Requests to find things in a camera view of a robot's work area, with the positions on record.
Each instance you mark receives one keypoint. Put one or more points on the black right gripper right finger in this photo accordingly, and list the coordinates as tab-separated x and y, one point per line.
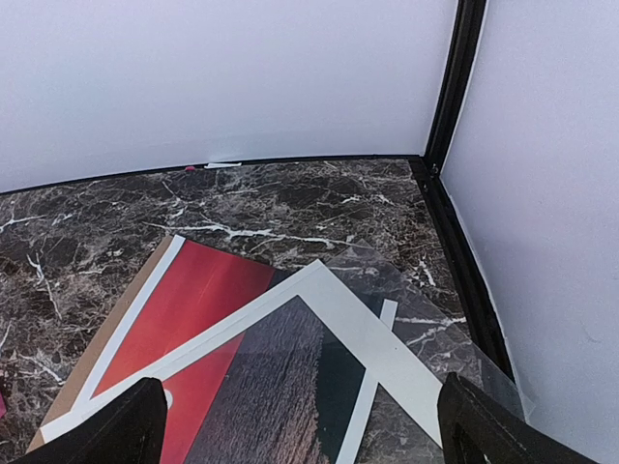
476	429

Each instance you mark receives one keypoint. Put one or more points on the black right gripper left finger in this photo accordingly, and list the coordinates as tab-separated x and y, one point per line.
129	429

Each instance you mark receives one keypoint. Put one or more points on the white photo mat board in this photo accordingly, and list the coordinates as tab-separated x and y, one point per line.
291	377

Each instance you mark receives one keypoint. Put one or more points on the clear acrylic sheet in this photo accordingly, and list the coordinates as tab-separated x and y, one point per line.
437	338

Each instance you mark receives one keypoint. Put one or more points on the red sunset photo print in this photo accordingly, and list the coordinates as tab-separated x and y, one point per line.
201	287

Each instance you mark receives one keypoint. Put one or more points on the black table edge rail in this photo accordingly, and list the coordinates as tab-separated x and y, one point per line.
474	297

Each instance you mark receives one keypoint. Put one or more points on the black corner post right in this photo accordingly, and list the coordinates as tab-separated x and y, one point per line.
462	52

